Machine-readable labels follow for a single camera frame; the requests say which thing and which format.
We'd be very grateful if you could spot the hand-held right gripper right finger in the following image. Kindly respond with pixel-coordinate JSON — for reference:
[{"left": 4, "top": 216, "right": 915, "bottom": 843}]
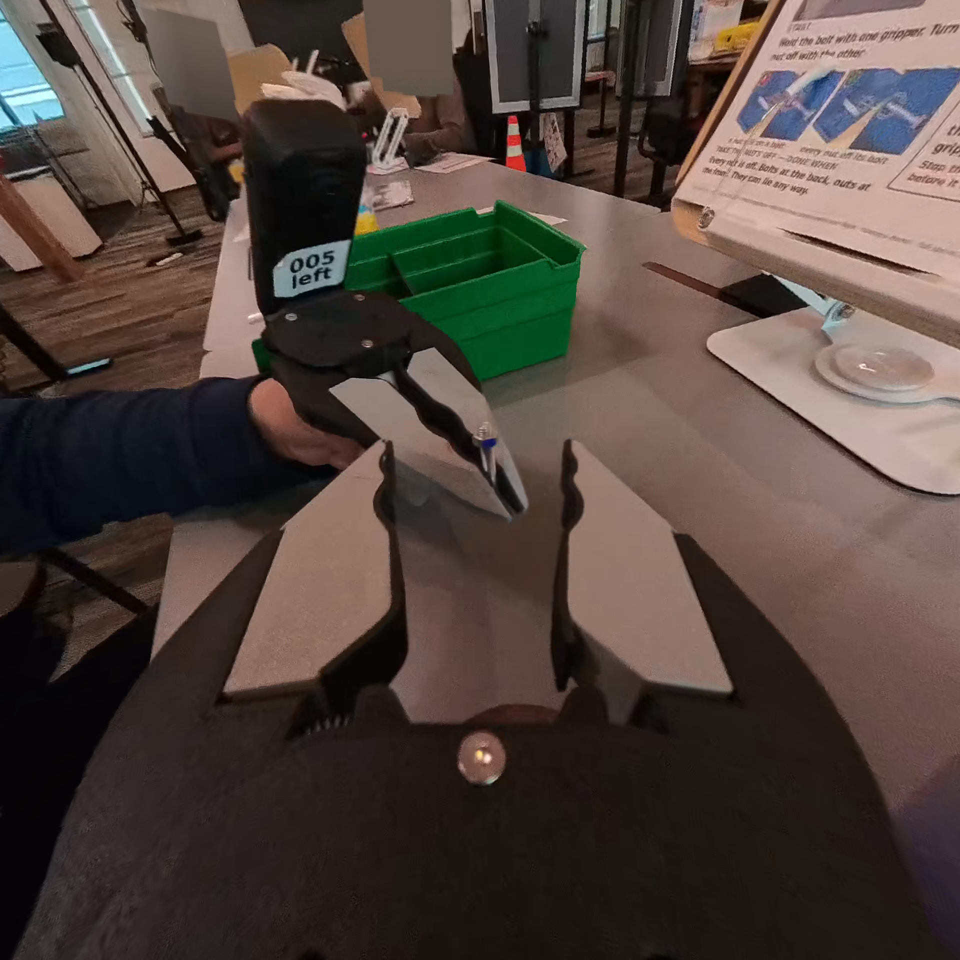
[{"left": 549, "top": 439, "right": 735, "bottom": 723}]

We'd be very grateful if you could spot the green plastic bin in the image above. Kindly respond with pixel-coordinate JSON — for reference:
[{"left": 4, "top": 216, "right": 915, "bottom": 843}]
[{"left": 251, "top": 199, "right": 588, "bottom": 382}]

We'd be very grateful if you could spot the cardboard box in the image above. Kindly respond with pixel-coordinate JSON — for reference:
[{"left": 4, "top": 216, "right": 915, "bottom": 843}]
[{"left": 225, "top": 43, "right": 295, "bottom": 114}]

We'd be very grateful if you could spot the person's dark clothed body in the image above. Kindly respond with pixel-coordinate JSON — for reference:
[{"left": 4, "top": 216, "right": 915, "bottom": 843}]
[{"left": 0, "top": 562, "right": 159, "bottom": 954}]

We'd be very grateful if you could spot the black tripod stand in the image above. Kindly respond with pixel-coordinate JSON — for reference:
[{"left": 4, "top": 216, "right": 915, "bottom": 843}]
[{"left": 33, "top": 0, "right": 205, "bottom": 249}]

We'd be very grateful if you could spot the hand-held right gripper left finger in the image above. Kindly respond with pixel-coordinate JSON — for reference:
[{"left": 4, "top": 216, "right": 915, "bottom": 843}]
[{"left": 223, "top": 439, "right": 411, "bottom": 699}]

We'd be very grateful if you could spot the person's left hand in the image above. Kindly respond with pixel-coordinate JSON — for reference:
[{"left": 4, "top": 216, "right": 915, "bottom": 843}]
[{"left": 247, "top": 377, "right": 366, "bottom": 470}]

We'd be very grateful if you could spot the white plastic item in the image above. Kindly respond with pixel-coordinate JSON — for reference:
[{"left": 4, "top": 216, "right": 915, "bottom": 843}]
[{"left": 258, "top": 48, "right": 348, "bottom": 106}]

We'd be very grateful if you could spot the printed instruction sheet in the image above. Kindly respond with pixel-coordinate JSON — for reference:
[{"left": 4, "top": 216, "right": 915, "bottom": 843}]
[{"left": 701, "top": 0, "right": 960, "bottom": 256}]

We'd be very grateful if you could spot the white phone stand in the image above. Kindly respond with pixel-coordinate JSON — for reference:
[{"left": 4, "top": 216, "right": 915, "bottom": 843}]
[{"left": 371, "top": 107, "right": 412, "bottom": 176}]

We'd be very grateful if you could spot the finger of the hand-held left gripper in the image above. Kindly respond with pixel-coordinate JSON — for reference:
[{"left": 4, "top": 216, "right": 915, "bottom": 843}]
[
  {"left": 401, "top": 348, "right": 528, "bottom": 517},
  {"left": 328, "top": 371, "right": 528, "bottom": 524}
]

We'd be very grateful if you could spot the grey framed panel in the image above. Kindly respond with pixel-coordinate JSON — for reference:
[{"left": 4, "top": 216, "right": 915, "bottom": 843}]
[
  {"left": 483, "top": 0, "right": 588, "bottom": 115},
  {"left": 615, "top": 0, "right": 695, "bottom": 99}
]

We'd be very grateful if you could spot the black desk cable hatch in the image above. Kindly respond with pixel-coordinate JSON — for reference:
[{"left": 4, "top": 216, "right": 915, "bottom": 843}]
[{"left": 643, "top": 261, "right": 820, "bottom": 318}]

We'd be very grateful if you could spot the person's left forearm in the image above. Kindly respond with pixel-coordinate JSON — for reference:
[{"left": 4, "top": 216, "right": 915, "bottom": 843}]
[{"left": 0, "top": 375, "right": 339, "bottom": 558}]

